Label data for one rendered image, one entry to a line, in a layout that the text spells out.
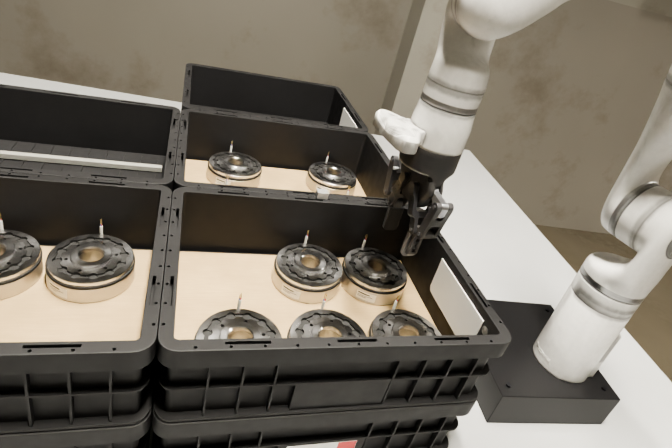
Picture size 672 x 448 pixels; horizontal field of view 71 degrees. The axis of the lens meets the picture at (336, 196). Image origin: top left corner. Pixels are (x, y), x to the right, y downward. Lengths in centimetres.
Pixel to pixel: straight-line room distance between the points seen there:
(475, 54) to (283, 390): 44
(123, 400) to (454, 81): 48
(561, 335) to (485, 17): 52
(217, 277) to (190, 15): 173
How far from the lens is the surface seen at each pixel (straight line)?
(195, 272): 72
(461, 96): 57
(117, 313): 66
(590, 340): 84
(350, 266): 73
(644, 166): 75
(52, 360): 50
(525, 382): 84
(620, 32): 292
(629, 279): 77
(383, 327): 65
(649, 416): 106
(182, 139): 85
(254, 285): 71
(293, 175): 101
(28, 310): 68
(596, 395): 91
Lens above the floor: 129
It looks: 29 degrees down
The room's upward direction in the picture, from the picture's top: 15 degrees clockwise
